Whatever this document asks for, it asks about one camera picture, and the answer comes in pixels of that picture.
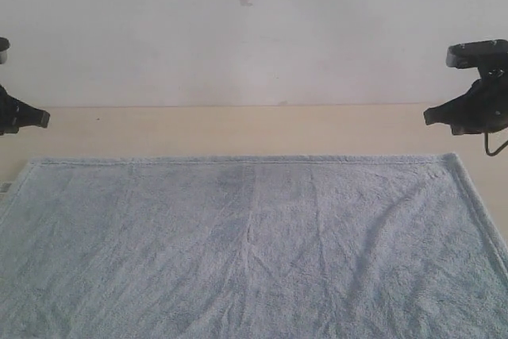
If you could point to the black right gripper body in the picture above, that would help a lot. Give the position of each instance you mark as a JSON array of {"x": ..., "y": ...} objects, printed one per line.
[{"x": 487, "y": 105}]

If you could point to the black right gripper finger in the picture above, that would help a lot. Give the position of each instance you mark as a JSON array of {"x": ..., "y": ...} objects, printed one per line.
[
  {"x": 450, "y": 113},
  {"x": 458, "y": 130}
]

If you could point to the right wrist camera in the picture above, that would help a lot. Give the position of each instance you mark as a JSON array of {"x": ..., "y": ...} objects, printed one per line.
[{"x": 489, "y": 57}]

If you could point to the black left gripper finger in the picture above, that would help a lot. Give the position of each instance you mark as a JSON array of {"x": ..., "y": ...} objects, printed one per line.
[{"x": 27, "y": 116}]

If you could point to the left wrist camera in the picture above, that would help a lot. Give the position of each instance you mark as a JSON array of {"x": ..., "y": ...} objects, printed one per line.
[{"x": 4, "y": 47}]

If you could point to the light blue terry towel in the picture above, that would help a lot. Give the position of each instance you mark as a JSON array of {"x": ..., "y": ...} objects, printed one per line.
[{"x": 250, "y": 247}]

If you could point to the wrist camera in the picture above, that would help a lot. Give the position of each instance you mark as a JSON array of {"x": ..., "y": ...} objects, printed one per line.
[
  {"x": 489, "y": 57},
  {"x": 4, "y": 47}
]

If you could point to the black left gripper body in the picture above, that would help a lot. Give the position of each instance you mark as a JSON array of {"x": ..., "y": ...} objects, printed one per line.
[{"x": 8, "y": 113}]

